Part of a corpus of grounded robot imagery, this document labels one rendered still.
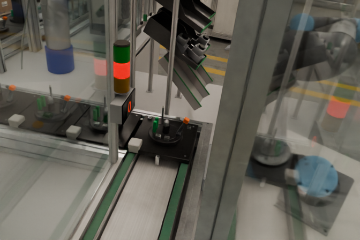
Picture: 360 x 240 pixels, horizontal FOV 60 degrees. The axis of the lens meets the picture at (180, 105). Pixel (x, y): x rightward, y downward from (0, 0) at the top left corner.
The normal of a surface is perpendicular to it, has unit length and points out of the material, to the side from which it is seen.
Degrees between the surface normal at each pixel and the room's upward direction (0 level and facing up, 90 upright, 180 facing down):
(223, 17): 90
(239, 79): 90
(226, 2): 90
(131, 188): 0
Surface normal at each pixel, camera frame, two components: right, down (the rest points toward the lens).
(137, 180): 0.10, -0.85
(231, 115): -0.19, 0.50
